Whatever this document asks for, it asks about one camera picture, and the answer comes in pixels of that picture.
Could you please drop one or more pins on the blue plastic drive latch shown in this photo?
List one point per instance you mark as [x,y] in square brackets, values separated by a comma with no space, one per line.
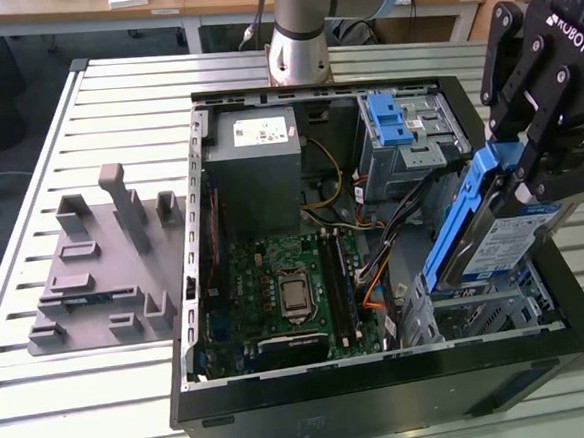
[390,122]

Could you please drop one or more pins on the silver metal disk bay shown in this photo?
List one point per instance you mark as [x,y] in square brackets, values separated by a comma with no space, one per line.
[478,300]

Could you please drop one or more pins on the wooden top desk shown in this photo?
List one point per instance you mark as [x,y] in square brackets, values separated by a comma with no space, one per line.
[219,6]
[132,13]

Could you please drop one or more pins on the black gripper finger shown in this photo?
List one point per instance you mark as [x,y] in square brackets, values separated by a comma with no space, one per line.
[492,54]
[548,116]

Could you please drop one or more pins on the RAM stick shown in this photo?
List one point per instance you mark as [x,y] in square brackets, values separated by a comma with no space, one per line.
[353,285]
[87,298]

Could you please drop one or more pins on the grey Dell power supply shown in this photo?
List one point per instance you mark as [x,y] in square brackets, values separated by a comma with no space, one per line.
[255,191]

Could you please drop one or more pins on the green Dell motherboard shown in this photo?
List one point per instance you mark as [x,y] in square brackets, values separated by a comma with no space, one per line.
[256,281]

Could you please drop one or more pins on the dark grey backpack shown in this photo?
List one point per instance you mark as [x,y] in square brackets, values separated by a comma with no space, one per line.
[354,31]

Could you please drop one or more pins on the grey plastic parts rack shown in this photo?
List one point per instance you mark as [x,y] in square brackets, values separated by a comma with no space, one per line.
[100,272]

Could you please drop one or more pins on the silver CPU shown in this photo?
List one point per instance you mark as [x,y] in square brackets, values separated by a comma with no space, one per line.
[294,296]

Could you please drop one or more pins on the black graphics card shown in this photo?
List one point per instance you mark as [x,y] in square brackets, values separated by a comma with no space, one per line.
[291,347]

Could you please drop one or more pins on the black open PC case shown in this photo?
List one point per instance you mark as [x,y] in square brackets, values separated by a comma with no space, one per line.
[335,411]

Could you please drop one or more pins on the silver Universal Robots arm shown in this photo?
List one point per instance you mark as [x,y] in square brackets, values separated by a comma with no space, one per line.
[297,8]

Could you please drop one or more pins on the hard disk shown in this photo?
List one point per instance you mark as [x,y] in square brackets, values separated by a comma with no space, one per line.
[514,243]

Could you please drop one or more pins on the silver metal drive cage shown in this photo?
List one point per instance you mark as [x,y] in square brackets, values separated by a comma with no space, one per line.
[418,157]

